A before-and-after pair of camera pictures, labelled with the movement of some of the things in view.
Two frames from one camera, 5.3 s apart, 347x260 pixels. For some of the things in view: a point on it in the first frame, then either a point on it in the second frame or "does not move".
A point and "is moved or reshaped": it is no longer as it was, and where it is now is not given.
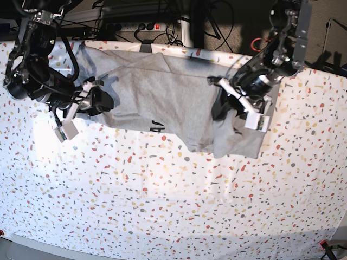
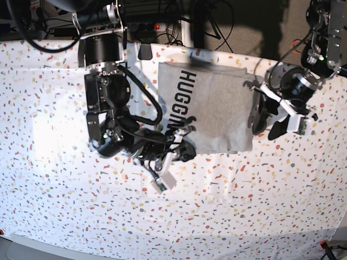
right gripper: (230, 99) to (300, 119)
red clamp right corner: (325, 245) does not move
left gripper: (91, 101) to (179, 148)
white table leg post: (186, 33) does not move
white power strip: (135, 27) does not move
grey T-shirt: (173, 94) is moved or reshaped
